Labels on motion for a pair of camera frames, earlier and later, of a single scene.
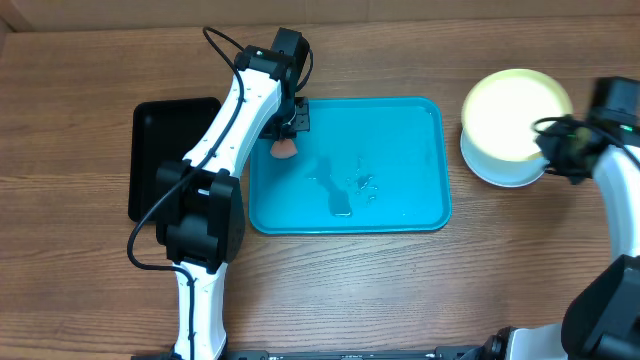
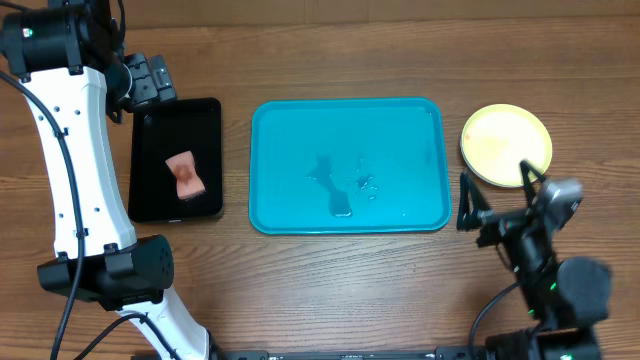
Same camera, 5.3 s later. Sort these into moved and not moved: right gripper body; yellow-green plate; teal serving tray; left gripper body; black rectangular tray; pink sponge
Moved: right gripper body; left gripper body; pink sponge; yellow-green plate
Not moved: teal serving tray; black rectangular tray
